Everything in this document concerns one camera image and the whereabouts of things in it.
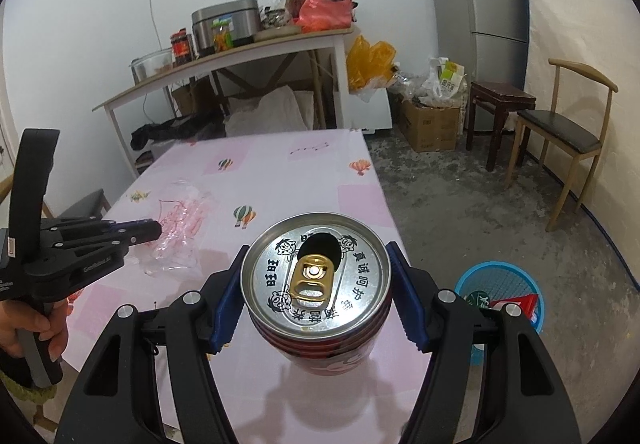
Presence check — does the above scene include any white chest freezer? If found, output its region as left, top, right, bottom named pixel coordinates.
left=348, top=88, right=394, bottom=134

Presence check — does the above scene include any white sack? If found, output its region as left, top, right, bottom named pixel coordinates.
left=225, top=84, right=321, bottom=137

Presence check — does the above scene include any orange pickle jar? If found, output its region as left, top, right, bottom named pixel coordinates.
left=210, top=19, right=235, bottom=52

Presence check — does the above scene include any brown cardboard box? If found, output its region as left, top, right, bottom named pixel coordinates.
left=171, top=79, right=223, bottom=117

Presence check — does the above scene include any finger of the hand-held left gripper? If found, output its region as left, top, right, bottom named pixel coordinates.
left=50, top=226, right=164, bottom=259
left=40, top=217, right=160, bottom=237

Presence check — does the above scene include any red drink can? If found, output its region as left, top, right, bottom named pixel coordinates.
left=240, top=211, right=393, bottom=377

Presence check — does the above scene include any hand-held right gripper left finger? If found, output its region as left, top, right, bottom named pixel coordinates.
left=54, top=244, right=251, bottom=444

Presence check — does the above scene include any silver rice cooker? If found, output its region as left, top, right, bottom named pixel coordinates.
left=191, top=0, right=261, bottom=56

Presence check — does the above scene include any black clothing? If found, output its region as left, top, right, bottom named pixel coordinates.
left=130, top=116, right=226, bottom=150

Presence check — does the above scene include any green plush trim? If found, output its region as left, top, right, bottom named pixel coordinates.
left=0, top=369, right=53, bottom=405

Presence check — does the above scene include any blue mesh wastebasket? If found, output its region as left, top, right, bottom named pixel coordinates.
left=454, top=261, right=549, bottom=367

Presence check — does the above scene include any red sauce jar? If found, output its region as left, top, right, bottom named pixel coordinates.
left=170, top=29, right=196, bottom=66

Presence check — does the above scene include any clear red print plastic bag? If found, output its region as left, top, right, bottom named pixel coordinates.
left=137, top=179, right=213, bottom=277

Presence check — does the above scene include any green printed plastic cup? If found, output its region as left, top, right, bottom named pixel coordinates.
left=462, top=291, right=493, bottom=312

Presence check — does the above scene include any large cardboard box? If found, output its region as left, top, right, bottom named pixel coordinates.
left=399, top=96, right=462, bottom=153

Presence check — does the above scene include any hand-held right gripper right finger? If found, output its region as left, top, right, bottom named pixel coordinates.
left=382, top=240, right=583, bottom=444

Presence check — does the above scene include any person's left hand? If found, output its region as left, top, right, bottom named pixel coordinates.
left=0, top=298, right=69, bottom=360

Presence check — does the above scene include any yellow plastic bag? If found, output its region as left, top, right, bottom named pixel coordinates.
left=346, top=35, right=397, bottom=92

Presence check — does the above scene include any dark wooden stool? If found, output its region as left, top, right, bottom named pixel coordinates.
left=466, top=80, right=537, bottom=172

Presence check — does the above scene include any red clear plastic package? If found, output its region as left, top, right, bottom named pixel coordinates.
left=490, top=293, right=543, bottom=325

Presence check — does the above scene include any dark glass jar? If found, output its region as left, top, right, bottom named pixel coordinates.
left=262, top=6, right=288, bottom=30

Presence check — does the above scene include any white frame wooden side table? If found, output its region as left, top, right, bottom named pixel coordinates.
left=91, top=24, right=356, bottom=180

